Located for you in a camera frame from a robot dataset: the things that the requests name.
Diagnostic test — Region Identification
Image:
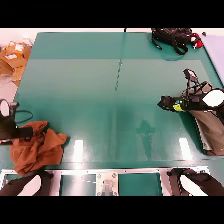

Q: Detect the orange-brown shirt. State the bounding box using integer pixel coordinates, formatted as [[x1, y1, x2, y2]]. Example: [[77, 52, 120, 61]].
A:
[[9, 120, 70, 177]]

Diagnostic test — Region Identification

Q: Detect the black cable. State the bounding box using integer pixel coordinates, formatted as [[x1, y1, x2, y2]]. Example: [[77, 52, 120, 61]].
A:
[[14, 109, 35, 125]]

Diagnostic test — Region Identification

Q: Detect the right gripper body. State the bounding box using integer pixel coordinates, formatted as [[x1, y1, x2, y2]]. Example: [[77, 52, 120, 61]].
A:
[[157, 95, 186, 113]]

